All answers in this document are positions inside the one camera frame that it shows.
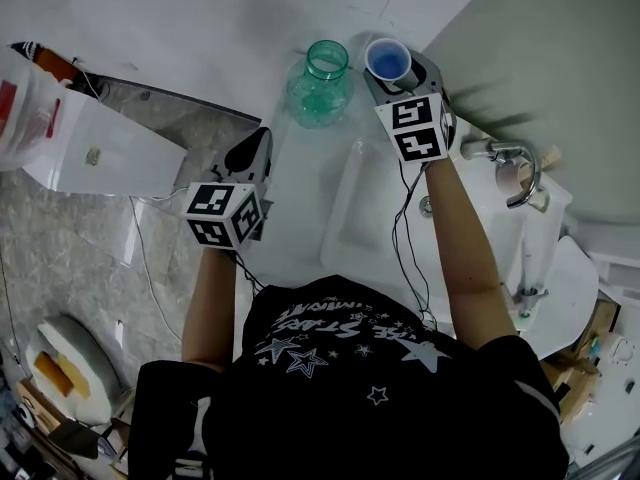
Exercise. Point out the person's right forearm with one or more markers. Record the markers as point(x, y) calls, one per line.
point(470, 263)

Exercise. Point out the person's left forearm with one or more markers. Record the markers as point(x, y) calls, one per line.
point(210, 313)

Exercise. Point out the white bathtub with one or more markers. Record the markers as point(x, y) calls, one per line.
point(570, 288)

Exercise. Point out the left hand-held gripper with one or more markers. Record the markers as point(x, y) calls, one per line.
point(220, 218)

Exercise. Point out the metal sink drain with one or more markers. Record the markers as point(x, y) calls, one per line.
point(425, 206)

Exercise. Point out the white vanity cabinet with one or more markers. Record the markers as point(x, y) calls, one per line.
point(305, 203)

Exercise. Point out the white round pouf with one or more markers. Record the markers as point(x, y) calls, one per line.
point(87, 358)

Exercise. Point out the black white striped cushion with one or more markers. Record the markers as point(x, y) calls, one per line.
point(27, 52)

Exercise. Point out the wooden brush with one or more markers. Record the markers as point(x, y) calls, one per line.
point(553, 158)

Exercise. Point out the orange cushion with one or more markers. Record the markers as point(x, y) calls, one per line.
point(50, 373)

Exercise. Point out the orange sofa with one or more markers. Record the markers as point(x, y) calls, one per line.
point(60, 65)

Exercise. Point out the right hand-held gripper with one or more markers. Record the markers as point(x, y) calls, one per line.
point(420, 128)

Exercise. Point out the cardboard box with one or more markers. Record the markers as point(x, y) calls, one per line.
point(580, 383)

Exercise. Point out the dark wooden chair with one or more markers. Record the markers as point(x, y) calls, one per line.
point(75, 438)

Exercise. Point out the black star-print T-shirt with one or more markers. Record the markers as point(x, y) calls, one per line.
point(375, 408)

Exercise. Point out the pink tumbler cup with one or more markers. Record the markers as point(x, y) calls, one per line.
point(510, 178)

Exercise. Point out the yellow cushion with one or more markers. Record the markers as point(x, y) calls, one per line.
point(77, 380)

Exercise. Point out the blue plastic cup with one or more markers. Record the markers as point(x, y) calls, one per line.
point(387, 60)

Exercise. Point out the chrome faucet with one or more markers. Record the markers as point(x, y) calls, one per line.
point(480, 147)

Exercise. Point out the white plastic bag with label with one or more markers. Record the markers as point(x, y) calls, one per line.
point(25, 113)

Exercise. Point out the green transparent plastic bottle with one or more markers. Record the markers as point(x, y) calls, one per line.
point(320, 98)

